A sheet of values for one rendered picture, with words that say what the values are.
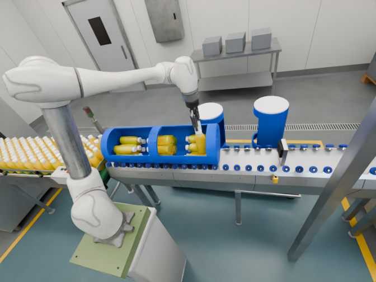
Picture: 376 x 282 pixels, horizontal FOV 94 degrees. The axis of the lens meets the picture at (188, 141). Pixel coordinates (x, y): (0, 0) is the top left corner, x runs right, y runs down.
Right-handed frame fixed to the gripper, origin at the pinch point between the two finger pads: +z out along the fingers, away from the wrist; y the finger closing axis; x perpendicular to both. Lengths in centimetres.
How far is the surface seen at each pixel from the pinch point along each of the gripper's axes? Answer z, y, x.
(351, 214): 114, 10, -118
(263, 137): 52, 48, -46
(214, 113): 24, 52, -3
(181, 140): 25.8, 17.4, 20.9
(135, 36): -8, 343, 197
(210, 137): 6.8, -1.3, -7.2
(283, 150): 22, 0, -51
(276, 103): 25, 60, -56
